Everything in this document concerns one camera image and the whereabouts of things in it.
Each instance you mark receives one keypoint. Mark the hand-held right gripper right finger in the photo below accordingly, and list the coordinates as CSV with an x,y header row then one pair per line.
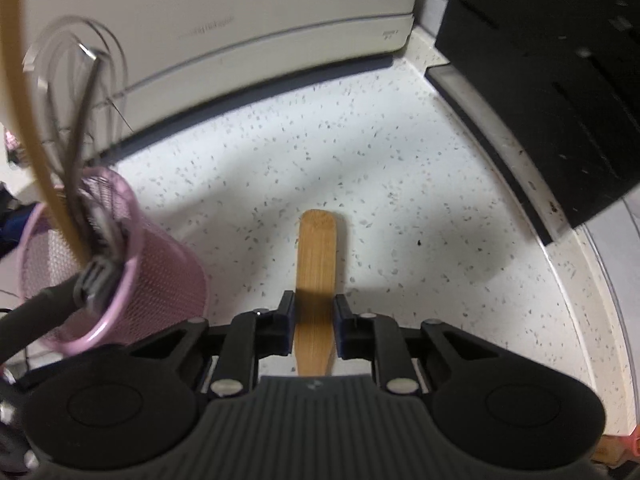
x,y
342,327

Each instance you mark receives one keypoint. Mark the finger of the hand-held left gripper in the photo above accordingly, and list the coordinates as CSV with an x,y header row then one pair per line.
x,y
17,222

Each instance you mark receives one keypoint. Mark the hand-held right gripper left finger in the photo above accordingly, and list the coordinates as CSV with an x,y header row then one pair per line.
x,y
287,322

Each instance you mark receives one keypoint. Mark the wooden spatula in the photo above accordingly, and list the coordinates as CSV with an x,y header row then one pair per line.
x,y
316,260

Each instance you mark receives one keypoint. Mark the pink mesh cup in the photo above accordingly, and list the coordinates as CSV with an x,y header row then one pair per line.
x,y
150,300

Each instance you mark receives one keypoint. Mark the wooden chopstick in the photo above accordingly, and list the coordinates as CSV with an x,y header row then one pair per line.
x,y
16,60
28,60

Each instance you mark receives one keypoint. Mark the steel whisk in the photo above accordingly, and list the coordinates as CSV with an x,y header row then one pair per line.
x,y
42,42

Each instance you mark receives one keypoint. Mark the white countertop appliance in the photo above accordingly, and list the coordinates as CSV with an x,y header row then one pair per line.
x,y
225,10

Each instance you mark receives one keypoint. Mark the cardboard box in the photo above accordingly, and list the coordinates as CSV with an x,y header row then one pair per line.
x,y
611,455

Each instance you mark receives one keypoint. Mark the black knife block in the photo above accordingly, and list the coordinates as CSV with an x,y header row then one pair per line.
x,y
550,60

